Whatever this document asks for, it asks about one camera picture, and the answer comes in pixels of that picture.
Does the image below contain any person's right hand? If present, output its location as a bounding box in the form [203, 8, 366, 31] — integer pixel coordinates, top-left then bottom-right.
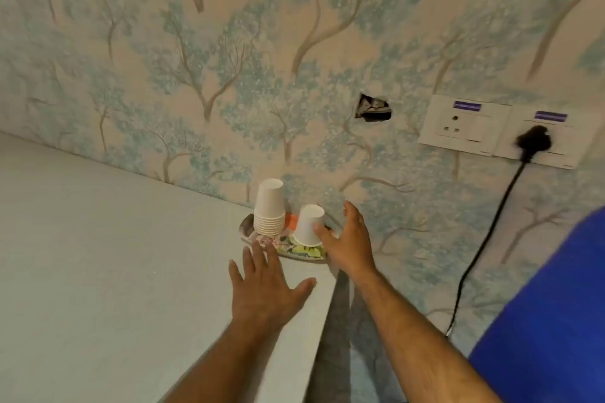
[313, 201, 379, 283]

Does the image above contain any person's left hand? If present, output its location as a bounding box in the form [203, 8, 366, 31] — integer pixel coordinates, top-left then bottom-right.
[229, 238, 317, 329]

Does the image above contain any person's right forearm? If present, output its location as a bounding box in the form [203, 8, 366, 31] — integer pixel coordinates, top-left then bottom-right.
[352, 270, 503, 403]

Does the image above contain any person's left forearm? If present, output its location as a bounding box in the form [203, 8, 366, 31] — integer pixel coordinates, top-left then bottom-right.
[163, 313, 285, 403]

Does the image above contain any single white paper cup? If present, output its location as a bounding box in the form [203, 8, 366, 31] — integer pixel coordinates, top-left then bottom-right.
[292, 204, 326, 247]

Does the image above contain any floral patterned tray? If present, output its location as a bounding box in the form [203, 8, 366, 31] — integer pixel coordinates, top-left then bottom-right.
[239, 213, 328, 264]

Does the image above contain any stack of white paper cups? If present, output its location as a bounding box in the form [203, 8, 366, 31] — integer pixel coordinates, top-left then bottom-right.
[253, 178, 286, 237]

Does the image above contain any black power plug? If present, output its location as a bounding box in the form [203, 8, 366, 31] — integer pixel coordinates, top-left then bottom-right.
[515, 125, 553, 163]

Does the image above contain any blue fabric object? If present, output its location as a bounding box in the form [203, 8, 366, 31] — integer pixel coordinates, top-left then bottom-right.
[468, 207, 605, 403]

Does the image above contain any white socket plate with plug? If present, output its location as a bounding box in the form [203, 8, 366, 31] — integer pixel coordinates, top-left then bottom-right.
[493, 105, 599, 170]

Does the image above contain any black power cable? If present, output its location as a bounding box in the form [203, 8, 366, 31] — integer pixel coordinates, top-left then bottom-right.
[445, 159, 528, 338]

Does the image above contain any white wall socket plate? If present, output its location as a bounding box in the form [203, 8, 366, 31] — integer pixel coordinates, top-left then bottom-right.
[418, 95, 512, 156]

